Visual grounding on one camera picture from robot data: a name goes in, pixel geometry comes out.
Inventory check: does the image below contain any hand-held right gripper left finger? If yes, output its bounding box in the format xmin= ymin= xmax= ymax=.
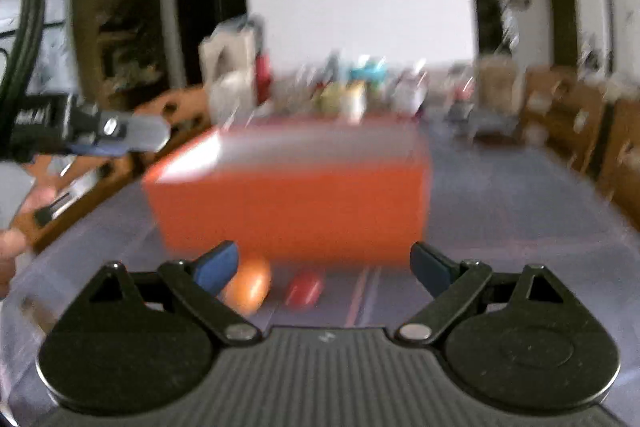
xmin=75 ymin=240 xmax=261 ymax=348

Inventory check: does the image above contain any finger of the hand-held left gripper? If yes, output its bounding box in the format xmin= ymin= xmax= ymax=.
xmin=62 ymin=140 xmax=136 ymax=158
xmin=70 ymin=104 xmax=172 ymax=154

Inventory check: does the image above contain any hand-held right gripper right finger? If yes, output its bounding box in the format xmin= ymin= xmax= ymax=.
xmin=395 ymin=241 xmax=576 ymax=348

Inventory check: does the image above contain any small orange tangerine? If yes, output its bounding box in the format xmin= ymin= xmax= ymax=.
xmin=220 ymin=257 xmax=273 ymax=314

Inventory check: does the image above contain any red cherry tomato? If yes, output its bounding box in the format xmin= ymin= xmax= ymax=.
xmin=285 ymin=271 xmax=326 ymax=309

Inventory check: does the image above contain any orange cardboard box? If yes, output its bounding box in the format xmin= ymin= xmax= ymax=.
xmin=142 ymin=117 xmax=433 ymax=265

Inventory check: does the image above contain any person's left hand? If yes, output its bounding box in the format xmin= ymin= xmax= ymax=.
xmin=0 ymin=187 xmax=57 ymax=290

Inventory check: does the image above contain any wooden chair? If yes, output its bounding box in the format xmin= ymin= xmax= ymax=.
xmin=15 ymin=147 xmax=141 ymax=253
xmin=135 ymin=84 xmax=211 ymax=142
xmin=520 ymin=67 xmax=608 ymax=178
xmin=597 ymin=99 xmax=640 ymax=228

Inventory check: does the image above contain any white paper bag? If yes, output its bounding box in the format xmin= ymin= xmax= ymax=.
xmin=207 ymin=69 xmax=258 ymax=122

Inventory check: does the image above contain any dark wooden shelf cabinet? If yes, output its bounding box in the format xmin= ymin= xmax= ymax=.
xmin=75 ymin=0 xmax=168 ymax=108

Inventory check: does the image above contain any dark wooden door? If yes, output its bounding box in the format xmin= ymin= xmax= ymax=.
xmin=172 ymin=0 xmax=248 ymax=88

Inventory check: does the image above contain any clear bottle red label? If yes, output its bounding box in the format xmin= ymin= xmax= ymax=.
xmin=450 ymin=77 xmax=473 ymax=122

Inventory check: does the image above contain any jar with red lid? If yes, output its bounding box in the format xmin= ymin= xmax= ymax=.
xmin=392 ymin=72 xmax=426 ymax=112

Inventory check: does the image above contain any white jar yellow lid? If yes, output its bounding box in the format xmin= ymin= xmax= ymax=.
xmin=347 ymin=82 xmax=368 ymax=122

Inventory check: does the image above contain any green mug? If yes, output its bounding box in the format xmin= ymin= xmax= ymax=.
xmin=320 ymin=84 xmax=351 ymax=112

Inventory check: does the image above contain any brown paper bag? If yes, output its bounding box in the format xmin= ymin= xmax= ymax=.
xmin=477 ymin=57 xmax=521 ymax=112

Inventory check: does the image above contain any teal lidded container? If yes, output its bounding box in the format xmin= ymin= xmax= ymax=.
xmin=350 ymin=59 xmax=388 ymax=82

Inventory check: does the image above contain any dark hanging jacket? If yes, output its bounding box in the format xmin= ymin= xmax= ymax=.
xmin=472 ymin=0 xmax=506 ymax=55

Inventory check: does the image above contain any black cable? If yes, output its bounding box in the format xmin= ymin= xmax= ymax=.
xmin=0 ymin=0 xmax=46 ymax=158

